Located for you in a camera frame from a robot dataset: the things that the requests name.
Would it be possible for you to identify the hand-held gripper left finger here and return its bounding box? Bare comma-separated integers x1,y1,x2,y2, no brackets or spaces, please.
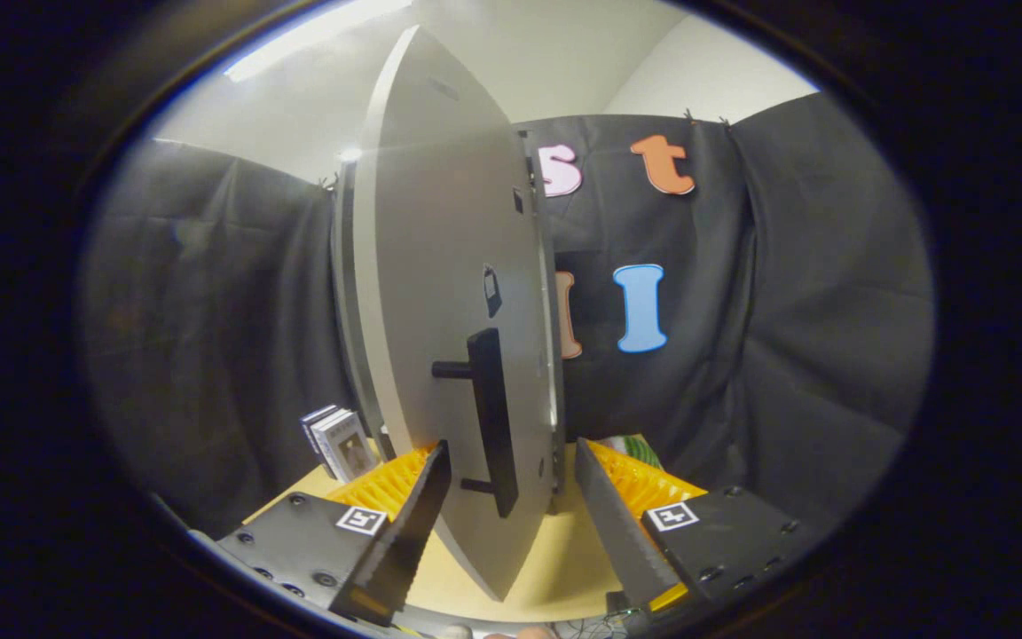
212,439,454,628

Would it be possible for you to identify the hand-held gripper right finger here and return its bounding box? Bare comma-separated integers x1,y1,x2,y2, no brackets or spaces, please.
573,437,821,615

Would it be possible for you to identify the black door handle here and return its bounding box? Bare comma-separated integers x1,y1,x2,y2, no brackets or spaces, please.
431,328,519,519

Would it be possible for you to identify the grey shoe cabinet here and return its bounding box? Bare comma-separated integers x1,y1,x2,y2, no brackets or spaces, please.
331,129,567,516

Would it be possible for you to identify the white shoe cabinet door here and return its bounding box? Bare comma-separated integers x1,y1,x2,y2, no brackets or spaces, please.
353,25,565,603

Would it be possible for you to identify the watermelon slice toy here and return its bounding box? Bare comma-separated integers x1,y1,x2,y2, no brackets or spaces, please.
604,433,664,471

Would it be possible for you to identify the dark cover book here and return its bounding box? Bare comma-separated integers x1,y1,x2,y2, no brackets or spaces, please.
301,404,341,480

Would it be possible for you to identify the black backdrop cloth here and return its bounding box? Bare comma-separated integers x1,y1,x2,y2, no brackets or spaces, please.
76,93,936,542

